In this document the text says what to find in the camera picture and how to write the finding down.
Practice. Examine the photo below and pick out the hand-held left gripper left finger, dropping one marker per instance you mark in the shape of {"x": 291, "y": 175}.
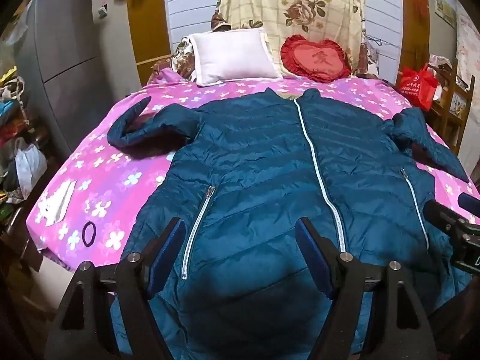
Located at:
{"x": 170, "y": 245}

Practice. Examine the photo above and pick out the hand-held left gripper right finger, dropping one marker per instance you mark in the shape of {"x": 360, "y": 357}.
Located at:
{"x": 313, "y": 255}

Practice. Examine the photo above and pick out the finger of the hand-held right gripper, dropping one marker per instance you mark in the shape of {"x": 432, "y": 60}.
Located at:
{"x": 470, "y": 201}
{"x": 442, "y": 215}

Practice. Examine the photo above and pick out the teal puffer jacket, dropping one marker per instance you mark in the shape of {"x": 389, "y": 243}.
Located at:
{"x": 255, "y": 157}

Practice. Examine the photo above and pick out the person's right forearm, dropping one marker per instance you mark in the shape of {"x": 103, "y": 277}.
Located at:
{"x": 459, "y": 318}

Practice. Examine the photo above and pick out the pile of colourful clothes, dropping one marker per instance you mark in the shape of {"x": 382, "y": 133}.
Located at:
{"x": 11, "y": 108}

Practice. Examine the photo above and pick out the wooden chair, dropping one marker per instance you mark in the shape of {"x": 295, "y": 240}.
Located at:
{"x": 450, "y": 120}

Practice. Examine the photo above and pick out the pink floral bed sheet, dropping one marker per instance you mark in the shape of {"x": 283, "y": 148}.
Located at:
{"x": 112, "y": 180}

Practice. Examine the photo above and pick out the white paper sheet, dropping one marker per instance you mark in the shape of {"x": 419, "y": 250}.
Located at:
{"x": 56, "y": 204}

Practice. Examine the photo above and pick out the red shopping bag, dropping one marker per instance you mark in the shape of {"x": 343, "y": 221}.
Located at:
{"x": 416, "y": 86}

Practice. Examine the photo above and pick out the white plastic bag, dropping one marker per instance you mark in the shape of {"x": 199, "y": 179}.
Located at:
{"x": 30, "y": 165}

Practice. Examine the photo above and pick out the brown floral cushion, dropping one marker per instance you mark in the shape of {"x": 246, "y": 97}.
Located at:
{"x": 182, "y": 58}

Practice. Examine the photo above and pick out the red heart-shaped pillow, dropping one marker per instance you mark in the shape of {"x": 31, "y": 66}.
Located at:
{"x": 315, "y": 60}

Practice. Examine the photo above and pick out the white pillow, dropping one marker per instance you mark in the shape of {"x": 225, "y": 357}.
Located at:
{"x": 232, "y": 56}

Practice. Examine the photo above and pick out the grey refrigerator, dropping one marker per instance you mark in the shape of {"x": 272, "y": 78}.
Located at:
{"x": 63, "y": 45}

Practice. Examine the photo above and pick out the cream floral blanket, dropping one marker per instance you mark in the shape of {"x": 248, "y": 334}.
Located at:
{"x": 262, "y": 3}

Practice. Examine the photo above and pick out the wall poster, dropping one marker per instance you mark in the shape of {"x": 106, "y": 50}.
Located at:
{"x": 444, "y": 9}

